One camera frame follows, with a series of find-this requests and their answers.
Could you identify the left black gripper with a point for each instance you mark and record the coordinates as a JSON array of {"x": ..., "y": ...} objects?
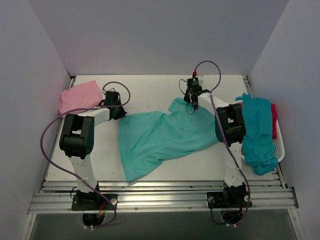
[{"x": 119, "y": 113}]

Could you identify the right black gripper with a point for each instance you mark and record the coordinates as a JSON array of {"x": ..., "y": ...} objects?
[{"x": 191, "y": 97}]

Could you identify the mint green t-shirt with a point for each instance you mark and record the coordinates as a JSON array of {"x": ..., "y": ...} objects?
[{"x": 147, "y": 139}]

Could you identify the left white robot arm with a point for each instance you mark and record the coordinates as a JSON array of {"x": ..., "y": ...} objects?
[{"x": 77, "y": 142}]

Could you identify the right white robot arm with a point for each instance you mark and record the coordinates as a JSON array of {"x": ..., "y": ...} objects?
[{"x": 229, "y": 128}]

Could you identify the folded pink t-shirt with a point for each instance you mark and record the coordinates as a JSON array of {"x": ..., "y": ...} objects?
[{"x": 85, "y": 95}]

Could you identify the red t-shirt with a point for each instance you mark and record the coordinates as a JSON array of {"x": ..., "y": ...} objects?
[{"x": 274, "y": 120}]

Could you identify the teal blue t-shirt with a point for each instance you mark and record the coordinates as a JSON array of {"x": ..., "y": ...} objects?
[{"x": 258, "y": 147}]

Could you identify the white laundry basket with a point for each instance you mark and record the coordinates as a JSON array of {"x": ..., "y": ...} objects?
[{"x": 279, "y": 150}]

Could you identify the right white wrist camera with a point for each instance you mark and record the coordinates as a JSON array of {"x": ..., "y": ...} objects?
[{"x": 199, "y": 76}]

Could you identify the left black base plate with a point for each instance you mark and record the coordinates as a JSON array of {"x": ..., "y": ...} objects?
[{"x": 90, "y": 205}]

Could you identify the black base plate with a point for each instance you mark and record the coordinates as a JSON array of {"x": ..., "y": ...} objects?
[
  {"x": 223, "y": 200},
  {"x": 90, "y": 205}
]

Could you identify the aluminium rail frame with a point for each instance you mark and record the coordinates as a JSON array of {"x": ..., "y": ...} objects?
[{"x": 170, "y": 203}]

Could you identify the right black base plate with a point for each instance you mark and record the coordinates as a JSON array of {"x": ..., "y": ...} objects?
[{"x": 223, "y": 200}]

